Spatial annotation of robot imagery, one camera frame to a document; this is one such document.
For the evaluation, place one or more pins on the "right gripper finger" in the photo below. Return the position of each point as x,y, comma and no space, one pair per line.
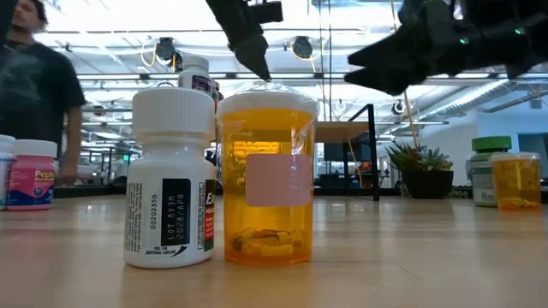
398,53
394,81

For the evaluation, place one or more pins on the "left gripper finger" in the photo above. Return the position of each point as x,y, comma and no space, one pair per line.
254,53

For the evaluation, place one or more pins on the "white cap maroon label bottle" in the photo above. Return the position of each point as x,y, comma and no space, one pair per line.
194,79

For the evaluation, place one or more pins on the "orange vial pink label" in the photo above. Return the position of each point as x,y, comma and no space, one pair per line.
267,137

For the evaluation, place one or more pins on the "green cap medicine bottle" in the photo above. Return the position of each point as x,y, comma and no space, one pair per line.
484,171

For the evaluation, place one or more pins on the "small white Excedrin bottle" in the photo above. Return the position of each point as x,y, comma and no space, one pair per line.
171,171

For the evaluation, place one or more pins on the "orange pill vial white cap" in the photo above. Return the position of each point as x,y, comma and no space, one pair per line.
516,184

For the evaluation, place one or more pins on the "pink Pepto bottle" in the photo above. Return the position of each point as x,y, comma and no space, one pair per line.
32,179

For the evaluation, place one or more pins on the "white cap blue label bottle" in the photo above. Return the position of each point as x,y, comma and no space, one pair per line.
4,171

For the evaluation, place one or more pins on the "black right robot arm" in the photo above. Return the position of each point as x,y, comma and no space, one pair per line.
505,43

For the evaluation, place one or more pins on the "wooden shelf black legs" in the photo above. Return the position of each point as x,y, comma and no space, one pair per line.
342,132

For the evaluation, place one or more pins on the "potted succulent plant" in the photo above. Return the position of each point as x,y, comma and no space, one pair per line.
428,184

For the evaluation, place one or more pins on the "person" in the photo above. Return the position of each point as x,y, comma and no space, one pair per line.
38,85

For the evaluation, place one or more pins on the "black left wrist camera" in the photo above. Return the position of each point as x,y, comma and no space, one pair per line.
267,12

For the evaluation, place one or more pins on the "black table frame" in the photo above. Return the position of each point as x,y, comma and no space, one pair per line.
94,192

